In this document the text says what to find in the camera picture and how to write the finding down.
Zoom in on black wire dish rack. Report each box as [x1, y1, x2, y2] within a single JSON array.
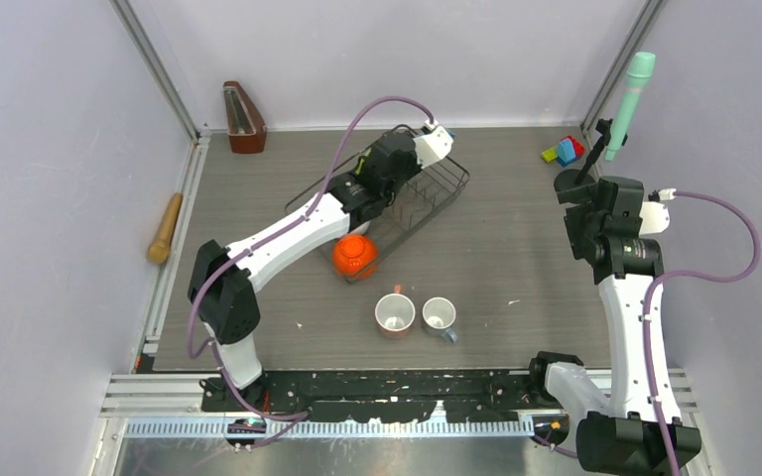
[[317, 124, 469, 266]]

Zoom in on orange bowl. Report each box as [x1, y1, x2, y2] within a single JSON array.
[[332, 234, 378, 280]]

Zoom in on white mug red handle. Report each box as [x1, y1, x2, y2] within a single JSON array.
[[374, 285, 416, 339]]

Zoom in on white mug grey handle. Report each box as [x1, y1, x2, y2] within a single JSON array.
[[422, 297, 459, 344]]

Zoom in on lime green plate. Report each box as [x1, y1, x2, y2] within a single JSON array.
[[354, 148, 371, 176]]

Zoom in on white bowl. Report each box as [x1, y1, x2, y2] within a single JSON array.
[[349, 221, 371, 235]]

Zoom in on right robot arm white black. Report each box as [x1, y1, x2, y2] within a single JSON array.
[[526, 170, 701, 475]]

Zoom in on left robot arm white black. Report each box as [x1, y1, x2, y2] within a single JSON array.
[[189, 130, 423, 411]]

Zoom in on colourful toy blocks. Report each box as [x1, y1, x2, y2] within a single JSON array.
[[541, 135, 586, 168]]

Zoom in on brown wooden metronome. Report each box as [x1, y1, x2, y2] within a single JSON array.
[[222, 81, 268, 155]]

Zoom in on mint green microphone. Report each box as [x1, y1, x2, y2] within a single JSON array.
[[604, 52, 656, 162]]

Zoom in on wooden rolling pin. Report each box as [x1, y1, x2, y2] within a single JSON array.
[[147, 193, 184, 265]]

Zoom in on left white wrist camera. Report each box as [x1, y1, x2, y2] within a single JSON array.
[[414, 119, 454, 169]]

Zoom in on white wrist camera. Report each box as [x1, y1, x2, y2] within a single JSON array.
[[639, 188, 677, 236], [414, 119, 454, 169]]

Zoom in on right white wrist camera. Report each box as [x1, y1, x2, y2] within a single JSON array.
[[639, 188, 677, 236]]

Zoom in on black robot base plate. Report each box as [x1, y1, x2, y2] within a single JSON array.
[[199, 369, 560, 423]]

